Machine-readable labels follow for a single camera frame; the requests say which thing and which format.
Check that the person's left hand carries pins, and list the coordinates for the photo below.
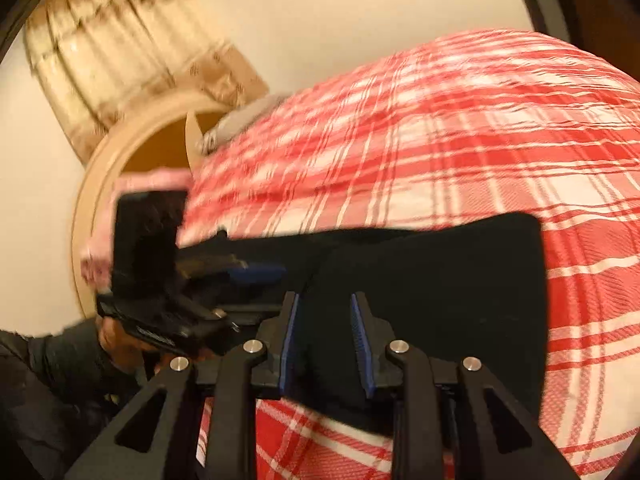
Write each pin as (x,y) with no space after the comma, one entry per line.
(122,342)

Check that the cream wooden headboard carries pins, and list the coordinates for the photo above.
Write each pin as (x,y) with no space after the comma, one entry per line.
(150,145)

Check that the beige floral curtain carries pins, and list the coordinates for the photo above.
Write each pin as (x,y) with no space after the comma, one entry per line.
(125,50)

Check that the pink floral pillow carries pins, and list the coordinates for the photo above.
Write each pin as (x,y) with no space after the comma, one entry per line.
(100,255)

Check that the black pants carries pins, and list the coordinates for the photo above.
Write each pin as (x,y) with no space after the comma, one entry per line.
(440,300)

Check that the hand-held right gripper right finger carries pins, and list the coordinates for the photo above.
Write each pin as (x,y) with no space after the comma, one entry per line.
(362,355)

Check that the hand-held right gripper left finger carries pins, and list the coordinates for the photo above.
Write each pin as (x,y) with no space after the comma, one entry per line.
(289,355)

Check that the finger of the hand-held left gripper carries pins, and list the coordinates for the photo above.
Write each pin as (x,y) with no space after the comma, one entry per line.
(255,275)
(250,317)

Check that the red plaid bed blanket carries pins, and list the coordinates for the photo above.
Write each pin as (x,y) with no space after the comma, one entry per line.
(425,135)

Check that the grey striped pillow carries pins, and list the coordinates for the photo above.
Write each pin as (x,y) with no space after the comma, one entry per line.
(235,125)

